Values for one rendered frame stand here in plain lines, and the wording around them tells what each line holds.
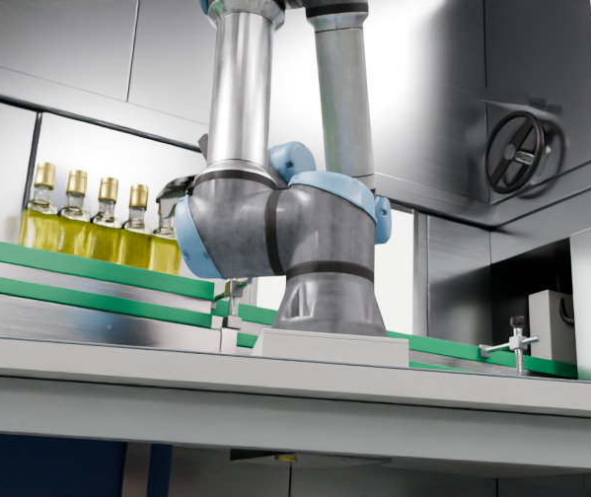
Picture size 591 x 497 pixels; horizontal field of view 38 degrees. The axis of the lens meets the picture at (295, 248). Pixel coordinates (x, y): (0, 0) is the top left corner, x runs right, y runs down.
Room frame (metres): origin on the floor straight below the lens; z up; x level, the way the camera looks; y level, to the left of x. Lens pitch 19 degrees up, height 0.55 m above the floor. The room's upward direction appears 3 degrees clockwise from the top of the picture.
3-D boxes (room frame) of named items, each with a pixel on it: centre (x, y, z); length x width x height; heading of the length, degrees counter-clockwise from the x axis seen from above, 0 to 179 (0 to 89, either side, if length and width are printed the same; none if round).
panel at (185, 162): (1.74, 0.11, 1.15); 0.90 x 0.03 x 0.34; 118
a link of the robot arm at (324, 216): (1.09, -0.04, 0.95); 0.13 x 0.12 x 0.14; 75
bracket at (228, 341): (1.46, 0.12, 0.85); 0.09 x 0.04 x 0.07; 28
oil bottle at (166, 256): (1.52, 0.24, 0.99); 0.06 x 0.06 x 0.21; 29
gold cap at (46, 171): (1.41, 0.44, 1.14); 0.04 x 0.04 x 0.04
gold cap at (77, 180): (1.44, 0.39, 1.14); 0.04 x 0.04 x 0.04
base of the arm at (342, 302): (1.08, -0.05, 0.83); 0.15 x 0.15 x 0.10
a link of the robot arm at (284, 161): (1.31, 0.03, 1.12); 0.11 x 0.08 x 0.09; 44
